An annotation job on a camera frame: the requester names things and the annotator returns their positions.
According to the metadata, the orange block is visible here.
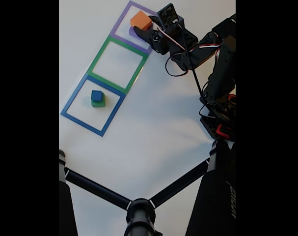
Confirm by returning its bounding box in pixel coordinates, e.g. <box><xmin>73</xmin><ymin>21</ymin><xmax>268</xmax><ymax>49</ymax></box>
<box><xmin>130</xmin><ymin>10</ymin><xmax>153</xmax><ymax>31</ymax></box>

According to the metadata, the small blue cube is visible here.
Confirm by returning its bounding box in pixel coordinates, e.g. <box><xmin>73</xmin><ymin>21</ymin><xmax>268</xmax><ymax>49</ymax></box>
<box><xmin>91</xmin><ymin>90</ymin><xmax>104</xmax><ymax>103</ymax></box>

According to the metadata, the green cube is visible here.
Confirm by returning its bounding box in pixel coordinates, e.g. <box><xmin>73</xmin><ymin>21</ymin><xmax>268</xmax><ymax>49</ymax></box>
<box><xmin>91</xmin><ymin>94</ymin><xmax>106</xmax><ymax>108</ymax></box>

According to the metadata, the purple block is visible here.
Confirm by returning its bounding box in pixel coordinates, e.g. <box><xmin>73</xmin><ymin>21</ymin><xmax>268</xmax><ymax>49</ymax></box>
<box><xmin>128</xmin><ymin>26</ymin><xmax>149</xmax><ymax>43</ymax></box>

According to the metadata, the red black table clamp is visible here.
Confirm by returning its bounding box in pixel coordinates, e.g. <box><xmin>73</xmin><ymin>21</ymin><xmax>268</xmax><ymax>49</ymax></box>
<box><xmin>216</xmin><ymin>124</ymin><xmax>234</xmax><ymax>139</ymax></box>

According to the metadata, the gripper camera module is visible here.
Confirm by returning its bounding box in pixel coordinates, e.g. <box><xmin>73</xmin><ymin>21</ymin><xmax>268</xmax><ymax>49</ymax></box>
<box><xmin>157</xmin><ymin>2</ymin><xmax>186</xmax><ymax>34</ymax></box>

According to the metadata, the purple square frame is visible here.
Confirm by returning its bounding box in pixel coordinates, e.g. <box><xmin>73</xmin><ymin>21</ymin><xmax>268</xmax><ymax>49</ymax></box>
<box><xmin>109</xmin><ymin>0</ymin><xmax>159</xmax><ymax>55</ymax></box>

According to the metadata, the black cable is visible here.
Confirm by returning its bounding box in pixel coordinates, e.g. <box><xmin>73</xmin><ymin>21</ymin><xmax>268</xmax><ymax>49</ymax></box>
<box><xmin>164</xmin><ymin>22</ymin><xmax>222</xmax><ymax>120</ymax></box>

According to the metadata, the green square frame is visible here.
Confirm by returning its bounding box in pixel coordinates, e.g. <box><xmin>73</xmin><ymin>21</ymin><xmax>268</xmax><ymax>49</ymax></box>
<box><xmin>86</xmin><ymin>35</ymin><xmax>149</xmax><ymax>95</ymax></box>

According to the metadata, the blue square frame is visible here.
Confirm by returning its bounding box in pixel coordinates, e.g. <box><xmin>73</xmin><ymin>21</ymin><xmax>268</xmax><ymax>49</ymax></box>
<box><xmin>60</xmin><ymin>74</ymin><xmax>127</xmax><ymax>138</ymax></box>

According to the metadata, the black camera tripod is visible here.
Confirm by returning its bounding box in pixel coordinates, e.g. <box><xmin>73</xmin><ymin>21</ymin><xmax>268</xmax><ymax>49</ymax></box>
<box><xmin>59</xmin><ymin>139</ymin><xmax>236</xmax><ymax>236</ymax></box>

